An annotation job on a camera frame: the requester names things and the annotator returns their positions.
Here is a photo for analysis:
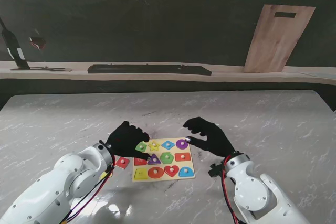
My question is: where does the green hexagon puzzle piece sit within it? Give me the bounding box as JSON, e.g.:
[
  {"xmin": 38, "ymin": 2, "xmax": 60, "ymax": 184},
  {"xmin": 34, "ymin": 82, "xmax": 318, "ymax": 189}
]
[{"xmin": 159, "ymin": 152, "xmax": 175, "ymax": 165}]

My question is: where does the red square puzzle piece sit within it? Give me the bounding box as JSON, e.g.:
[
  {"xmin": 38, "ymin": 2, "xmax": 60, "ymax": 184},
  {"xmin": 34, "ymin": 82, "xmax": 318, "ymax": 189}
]
[{"xmin": 115, "ymin": 156, "xmax": 131, "ymax": 170}]

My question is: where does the blue diamond puzzle piece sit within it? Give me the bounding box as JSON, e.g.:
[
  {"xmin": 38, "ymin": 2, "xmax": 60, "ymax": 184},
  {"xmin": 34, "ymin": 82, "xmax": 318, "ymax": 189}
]
[{"xmin": 160, "ymin": 140, "xmax": 176, "ymax": 151}]

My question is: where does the dark wine bottle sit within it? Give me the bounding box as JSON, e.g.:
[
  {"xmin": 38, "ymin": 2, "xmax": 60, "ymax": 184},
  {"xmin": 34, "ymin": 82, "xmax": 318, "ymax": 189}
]
[{"xmin": 0, "ymin": 16, "xmax": 31, "ymax": 70}]

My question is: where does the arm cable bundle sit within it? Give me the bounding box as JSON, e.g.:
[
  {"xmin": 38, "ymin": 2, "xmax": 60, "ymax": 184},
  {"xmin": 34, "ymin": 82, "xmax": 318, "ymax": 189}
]
[
  {"xmin": 222, "ymin": 157, "xmax": 241, "ymax": 224},
  {"xmin": 60, "ymin": 153, "xmax": 117, "ymax": 224}
]

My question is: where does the orange rectangle puzzle piece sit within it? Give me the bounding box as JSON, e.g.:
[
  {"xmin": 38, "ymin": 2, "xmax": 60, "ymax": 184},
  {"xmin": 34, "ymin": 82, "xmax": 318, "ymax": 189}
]
[{"xmin": 174, "ymin": 152, "xmax": 192, "ymax": 163}]

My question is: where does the green pentagon puzzle piece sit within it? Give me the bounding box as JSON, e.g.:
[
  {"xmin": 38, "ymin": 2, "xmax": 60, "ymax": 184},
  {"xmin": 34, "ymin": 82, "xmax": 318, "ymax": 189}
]
[{"xmin": 135, "ymin": 141, "xmax": 148, "ymax": 153}]

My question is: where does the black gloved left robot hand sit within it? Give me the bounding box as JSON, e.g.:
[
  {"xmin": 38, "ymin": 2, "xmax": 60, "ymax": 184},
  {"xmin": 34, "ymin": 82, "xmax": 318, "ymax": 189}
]
[{"xmin": 106, "ymin": 121, "xmax": 152, "ymax": 161}]

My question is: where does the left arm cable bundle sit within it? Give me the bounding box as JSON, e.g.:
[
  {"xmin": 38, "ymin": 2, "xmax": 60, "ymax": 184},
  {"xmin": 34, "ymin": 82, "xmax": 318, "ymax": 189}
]
[{"xmin": 60, "ymin": 153, "xmax": 117, "ymax": 224}]

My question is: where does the wooden cutting board with slot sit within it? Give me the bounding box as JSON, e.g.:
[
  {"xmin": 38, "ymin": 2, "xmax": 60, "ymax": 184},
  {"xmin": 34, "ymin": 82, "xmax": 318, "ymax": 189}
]
[{"xmin": 241, "ymin": 4, "xmax": 317, "ymax": 73}]

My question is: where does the purple circle puzzle piece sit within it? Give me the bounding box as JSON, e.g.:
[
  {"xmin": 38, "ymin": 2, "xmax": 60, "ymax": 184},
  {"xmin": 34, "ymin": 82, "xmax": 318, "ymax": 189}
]
[{"xmin": 175, "ymin": 138, "xmax": 189, "ymax": 150}]

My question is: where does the blue semicircle puzzle piece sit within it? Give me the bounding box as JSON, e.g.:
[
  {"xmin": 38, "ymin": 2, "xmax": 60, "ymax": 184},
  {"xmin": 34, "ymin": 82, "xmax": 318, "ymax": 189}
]
[{"xmin": 178, "ymin": 166, "xmax": 196, "ymax": 178}]

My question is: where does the flat tray under bottle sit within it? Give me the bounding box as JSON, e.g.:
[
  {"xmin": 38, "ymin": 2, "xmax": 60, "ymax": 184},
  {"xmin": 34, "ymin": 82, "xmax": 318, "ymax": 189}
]
[{"xmin": 10, "ymin": 66, "xmax": 73, "ymax": 73}]

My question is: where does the yellow wooden shape puzzle board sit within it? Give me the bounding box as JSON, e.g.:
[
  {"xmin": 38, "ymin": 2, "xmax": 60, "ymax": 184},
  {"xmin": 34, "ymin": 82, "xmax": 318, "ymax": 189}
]
[{"xmin": 132, "ymin": 137, "xmax": 197, "ymax": 184}]

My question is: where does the light wooden shelf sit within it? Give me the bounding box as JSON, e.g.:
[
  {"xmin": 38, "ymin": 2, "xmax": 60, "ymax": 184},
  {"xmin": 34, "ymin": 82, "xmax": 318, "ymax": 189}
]
[{"xmin": 0, "ymin": 60, "xmax": 336, "ymax": 86}]

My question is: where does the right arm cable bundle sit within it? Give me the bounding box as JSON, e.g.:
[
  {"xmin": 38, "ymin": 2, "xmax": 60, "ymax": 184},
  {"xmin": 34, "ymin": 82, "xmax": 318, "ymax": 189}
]
[{"xmin": 222, "ymin": 157, "xmax": 241, "ymax": 224}]

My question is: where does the red heart puzzle piece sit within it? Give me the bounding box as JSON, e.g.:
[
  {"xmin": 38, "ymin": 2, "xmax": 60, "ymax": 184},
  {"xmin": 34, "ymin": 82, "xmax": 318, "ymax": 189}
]
[{"xmin": 163, "ymin": 165, "xmax": 180, "ymax": 178}]

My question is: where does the red wine glass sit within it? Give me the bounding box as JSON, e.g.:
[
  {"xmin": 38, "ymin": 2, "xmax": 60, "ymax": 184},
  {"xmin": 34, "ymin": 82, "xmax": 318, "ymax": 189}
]
[{"xmin": 28, "ymin": 35, "xmax": 47, "ymax": 51}]

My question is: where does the purple triangle puzzle piece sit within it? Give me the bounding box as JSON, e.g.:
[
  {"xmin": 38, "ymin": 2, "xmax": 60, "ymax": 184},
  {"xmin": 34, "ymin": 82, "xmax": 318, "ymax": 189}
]
[{"xmin": 148, "ymin": 153, "xmax": 162, "ymax": 166}]

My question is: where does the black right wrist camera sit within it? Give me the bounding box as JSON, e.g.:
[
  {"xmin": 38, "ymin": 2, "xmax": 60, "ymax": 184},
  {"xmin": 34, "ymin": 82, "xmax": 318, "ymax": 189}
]
[{"xmin": 208, "ymin": 163, "xmax": 225, "ymax": 179}]

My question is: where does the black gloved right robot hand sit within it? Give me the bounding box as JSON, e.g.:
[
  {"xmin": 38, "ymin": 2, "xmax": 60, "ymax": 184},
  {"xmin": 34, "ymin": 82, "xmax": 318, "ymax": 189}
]
[{"xmin": 183, "ymin": 116, "xmax": 236, "ymax": 159}]

